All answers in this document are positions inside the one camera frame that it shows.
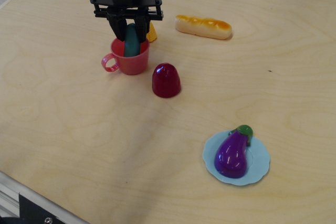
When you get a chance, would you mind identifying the green toy cucumber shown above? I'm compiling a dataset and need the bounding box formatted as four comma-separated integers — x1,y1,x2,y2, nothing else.
124,23,140,57

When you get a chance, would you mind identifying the pink plastic cup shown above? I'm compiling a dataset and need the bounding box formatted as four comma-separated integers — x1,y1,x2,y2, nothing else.
101,39,150,75

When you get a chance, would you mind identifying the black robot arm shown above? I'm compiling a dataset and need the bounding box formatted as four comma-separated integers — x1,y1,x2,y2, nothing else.
90,0,163,43

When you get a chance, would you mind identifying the toy bread loaf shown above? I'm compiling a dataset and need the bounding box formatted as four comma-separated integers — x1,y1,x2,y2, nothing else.
174,15,232,40

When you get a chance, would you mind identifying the yellow toy corn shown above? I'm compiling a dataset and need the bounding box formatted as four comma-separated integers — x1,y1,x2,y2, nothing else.
146,22,158,43

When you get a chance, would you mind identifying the light blue plate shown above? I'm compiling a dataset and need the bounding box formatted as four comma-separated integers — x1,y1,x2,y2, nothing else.
203,130,270,186

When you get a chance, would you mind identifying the purple toy eggplant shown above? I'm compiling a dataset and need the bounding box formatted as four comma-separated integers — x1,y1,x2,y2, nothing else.
214,125,253,179

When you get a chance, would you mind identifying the aluminium table frame rail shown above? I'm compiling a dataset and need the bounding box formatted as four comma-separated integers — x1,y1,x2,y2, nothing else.
1,172,86,224

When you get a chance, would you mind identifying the black corner bracket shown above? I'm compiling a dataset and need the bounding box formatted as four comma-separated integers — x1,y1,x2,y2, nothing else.
19,195,64,224

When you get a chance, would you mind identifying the dark red toy dome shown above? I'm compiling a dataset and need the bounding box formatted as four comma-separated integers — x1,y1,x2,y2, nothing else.
152,62,181,98

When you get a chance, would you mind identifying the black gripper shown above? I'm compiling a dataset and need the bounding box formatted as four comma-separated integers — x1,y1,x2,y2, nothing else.
90,0,163,43

